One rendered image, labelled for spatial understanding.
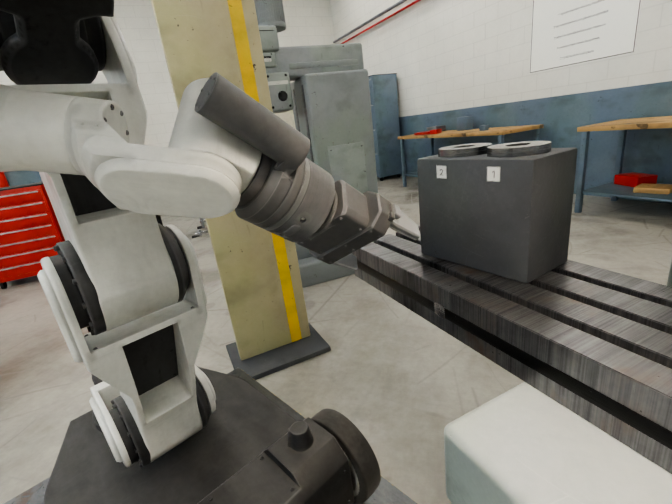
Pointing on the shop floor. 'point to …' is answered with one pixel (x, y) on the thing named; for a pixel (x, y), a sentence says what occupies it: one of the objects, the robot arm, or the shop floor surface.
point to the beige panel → (185, 44)
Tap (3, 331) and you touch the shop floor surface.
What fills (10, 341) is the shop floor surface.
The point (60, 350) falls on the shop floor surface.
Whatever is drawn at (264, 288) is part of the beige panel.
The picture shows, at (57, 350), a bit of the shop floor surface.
